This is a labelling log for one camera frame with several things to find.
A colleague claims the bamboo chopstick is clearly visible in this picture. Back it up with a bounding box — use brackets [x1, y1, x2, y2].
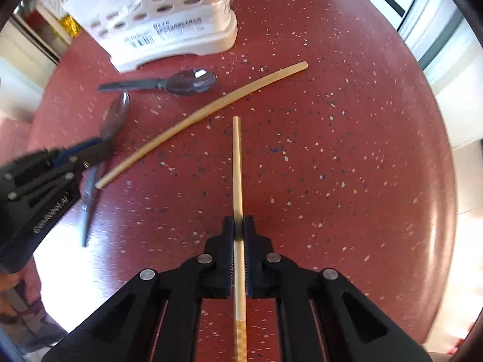
[95, 61, 309, 190]
[232, 117, 248, 362]

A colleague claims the sliding door frame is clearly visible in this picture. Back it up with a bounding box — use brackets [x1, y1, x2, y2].
[398, 0, 483, 84]

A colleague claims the white plastic utensil holder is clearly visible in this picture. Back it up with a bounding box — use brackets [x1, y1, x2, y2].
[62, 0, 238, 73]

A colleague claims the white perforated trolley cart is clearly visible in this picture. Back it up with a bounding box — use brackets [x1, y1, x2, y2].
[36, 0, 82, 44]

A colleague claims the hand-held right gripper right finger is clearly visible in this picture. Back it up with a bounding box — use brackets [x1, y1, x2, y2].
[241, 215, 433, 362]

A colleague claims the black plastic spoon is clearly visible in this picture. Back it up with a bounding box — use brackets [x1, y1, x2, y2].
[80, 91, 131, 248]
[98, 68, 218, 97]

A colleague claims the gold foil bag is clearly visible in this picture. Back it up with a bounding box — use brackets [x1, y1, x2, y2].
[60, 15, 82, 38]

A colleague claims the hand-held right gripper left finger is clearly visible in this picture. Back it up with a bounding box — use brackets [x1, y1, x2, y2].
[41, 216, 236, 362]

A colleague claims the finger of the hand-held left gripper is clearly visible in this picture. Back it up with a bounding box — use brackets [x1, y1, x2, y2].
[68, 142, 114, 172]
[38, 138, 105, 161]

